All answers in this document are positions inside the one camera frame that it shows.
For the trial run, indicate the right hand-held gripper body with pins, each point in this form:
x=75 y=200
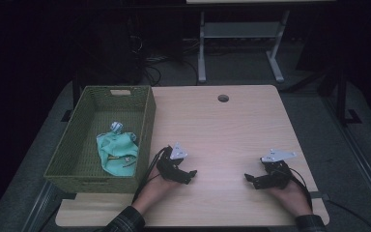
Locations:
x=277 y=175

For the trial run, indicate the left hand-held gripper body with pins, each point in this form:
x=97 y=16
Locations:
x=169 y=167

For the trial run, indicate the teal garment with striped trim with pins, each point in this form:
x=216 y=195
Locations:
x=117 y=151

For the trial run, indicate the green woven basket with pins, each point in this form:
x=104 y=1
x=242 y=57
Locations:
x=77 y=145

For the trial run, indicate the person's right hand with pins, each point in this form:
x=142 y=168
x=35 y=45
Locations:
x=291 y=196

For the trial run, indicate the person's left hand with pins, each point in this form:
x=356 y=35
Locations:
x=156 y=190

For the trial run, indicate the black stand with foot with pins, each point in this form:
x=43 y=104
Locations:
x=341 y=96

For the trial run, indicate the grey metal stand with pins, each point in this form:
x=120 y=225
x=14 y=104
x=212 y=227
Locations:
x=238 y=29

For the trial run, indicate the long aluminium rail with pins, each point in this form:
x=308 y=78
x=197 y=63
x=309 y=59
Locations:
x=367 y=170

